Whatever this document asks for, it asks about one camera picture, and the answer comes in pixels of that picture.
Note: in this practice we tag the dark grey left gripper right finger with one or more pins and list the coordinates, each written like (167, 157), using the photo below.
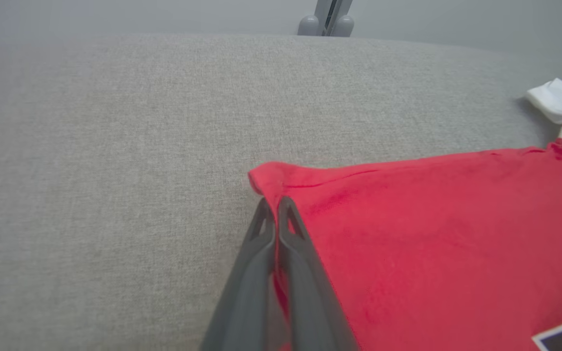
(310, 312)

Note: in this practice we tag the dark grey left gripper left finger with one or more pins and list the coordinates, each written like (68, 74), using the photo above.
(251, 302)

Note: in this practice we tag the red white polo shirt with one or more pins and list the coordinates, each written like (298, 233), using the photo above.
(432, 234)

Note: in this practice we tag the grey fabric sofa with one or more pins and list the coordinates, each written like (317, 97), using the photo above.
(115, 170)

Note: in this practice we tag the grey rounded cylinder cap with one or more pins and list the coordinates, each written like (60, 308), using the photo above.
(344, 27)
(308, 27)

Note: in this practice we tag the grey metal post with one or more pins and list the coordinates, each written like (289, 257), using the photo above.
(322, 14)

